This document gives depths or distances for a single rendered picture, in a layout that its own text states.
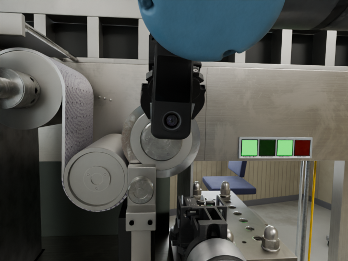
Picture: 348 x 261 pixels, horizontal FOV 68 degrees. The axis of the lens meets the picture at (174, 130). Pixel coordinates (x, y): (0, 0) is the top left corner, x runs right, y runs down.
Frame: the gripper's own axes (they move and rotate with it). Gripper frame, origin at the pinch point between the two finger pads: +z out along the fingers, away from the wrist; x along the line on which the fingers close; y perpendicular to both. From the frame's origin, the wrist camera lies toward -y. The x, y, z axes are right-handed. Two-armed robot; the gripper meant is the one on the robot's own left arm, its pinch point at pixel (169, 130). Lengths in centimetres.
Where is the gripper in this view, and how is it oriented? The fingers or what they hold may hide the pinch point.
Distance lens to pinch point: 44.4
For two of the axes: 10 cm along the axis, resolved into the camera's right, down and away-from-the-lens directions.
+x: -10.0, -0.1, -0.9
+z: -0.8, 5.7, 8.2
